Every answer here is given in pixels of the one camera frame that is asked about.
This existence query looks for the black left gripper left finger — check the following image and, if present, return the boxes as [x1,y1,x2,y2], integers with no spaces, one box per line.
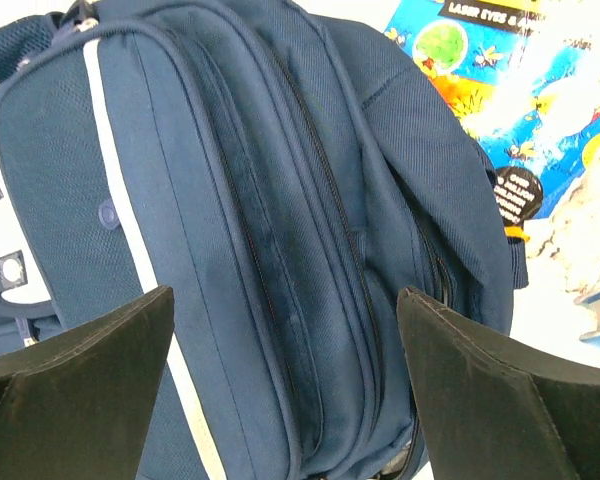
[0,286,174,479]

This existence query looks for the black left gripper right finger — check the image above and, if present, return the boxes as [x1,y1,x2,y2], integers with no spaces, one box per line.
[397,288,600,479]

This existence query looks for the navy blue student backpack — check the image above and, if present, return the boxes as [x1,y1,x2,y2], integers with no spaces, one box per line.
[0,1,528,479]

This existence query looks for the yellow orange paperback book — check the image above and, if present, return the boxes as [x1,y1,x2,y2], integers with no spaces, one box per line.
[382,0,600,296]

